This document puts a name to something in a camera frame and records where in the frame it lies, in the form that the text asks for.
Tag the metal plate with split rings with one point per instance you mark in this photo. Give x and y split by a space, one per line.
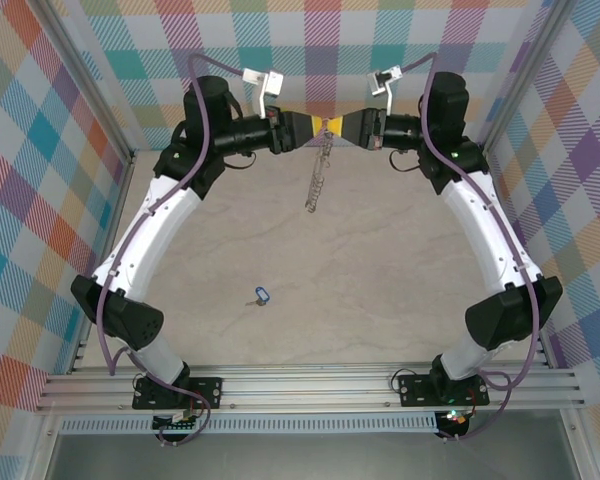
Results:
320 170

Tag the blue key tag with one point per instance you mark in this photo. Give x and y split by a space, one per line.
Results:
263 295

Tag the small brass key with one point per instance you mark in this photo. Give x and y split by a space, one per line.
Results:
252 303

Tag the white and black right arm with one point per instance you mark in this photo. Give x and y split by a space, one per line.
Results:
485 235

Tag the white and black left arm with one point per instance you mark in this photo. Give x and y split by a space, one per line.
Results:
150 235

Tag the small electronics board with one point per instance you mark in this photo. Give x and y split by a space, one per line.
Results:
455 419
177 422

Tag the grey metal panel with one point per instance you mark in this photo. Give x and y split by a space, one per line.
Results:
305 457

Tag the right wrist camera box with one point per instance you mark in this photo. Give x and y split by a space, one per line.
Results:
380 82

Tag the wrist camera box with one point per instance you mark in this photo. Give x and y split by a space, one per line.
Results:
272 85
380 82

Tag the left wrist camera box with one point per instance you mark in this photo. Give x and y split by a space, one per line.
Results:
272 85

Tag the aluminium frame post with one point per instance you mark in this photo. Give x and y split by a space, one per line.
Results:
94 75
522 75

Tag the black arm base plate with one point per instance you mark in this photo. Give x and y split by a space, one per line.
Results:
205 392
420 390

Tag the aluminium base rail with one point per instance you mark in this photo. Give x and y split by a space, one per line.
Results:
305 387

